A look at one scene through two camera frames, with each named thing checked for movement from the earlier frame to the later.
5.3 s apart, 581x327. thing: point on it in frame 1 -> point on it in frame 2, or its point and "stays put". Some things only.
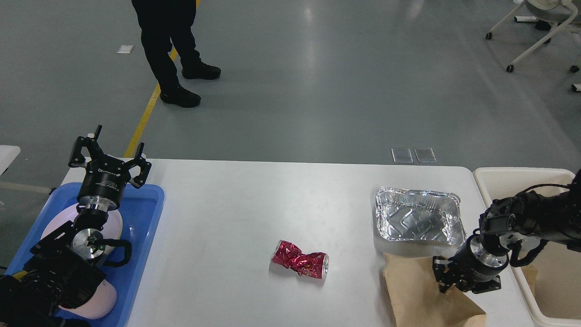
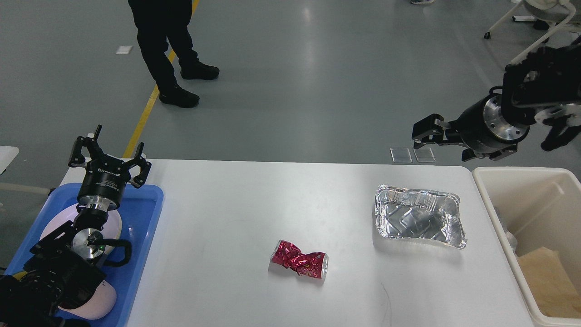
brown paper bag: [415, 299] -> [555, 292]
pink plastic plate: [87, 242] stays put
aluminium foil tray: [404, 214] stays put
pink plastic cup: [99, 305] stays put
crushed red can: [313, 265] stays put
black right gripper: [473, 261] -> [483, 127]
